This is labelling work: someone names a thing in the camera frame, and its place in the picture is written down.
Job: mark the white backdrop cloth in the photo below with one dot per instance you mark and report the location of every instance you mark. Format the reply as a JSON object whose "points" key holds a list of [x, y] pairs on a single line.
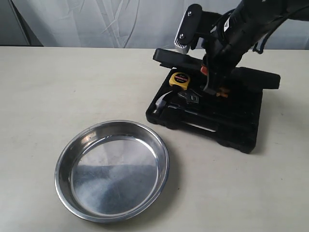
{"points": [[91, 23]]}

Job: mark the round stainless steel tray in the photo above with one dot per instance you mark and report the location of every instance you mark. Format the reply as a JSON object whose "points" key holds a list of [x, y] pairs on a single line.
{"points": [[112, 171]]}

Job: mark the adjustable wrench black handle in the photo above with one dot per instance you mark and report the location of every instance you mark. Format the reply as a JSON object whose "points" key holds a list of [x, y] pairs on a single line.
{"points": [[189, 96]]}

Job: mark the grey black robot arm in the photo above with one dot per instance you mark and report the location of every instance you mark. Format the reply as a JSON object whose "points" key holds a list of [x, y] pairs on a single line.
{"points": [[249, 26]]}

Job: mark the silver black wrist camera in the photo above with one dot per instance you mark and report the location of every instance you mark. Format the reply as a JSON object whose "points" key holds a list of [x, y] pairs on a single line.
{"points": [[187, 28]]}

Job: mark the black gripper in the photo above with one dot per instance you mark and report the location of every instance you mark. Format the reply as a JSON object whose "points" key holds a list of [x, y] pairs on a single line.
{"points": [[223, 41]]}

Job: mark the pliers with yellow handles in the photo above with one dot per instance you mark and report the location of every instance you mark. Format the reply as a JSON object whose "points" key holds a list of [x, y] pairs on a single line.
{"points": [[222, 92]]}

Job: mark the claw hammer black handle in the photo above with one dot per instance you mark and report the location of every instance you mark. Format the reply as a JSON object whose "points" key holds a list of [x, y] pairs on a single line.
{"points": [[161, 102]]}

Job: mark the black plastic tool case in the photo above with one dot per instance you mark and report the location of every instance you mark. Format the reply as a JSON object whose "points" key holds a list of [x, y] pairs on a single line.
{"points": [[231, 122]]}

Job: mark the yellow tape measure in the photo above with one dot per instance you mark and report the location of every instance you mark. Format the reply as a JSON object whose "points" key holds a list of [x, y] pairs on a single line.
{"points": [[180, 79]]}

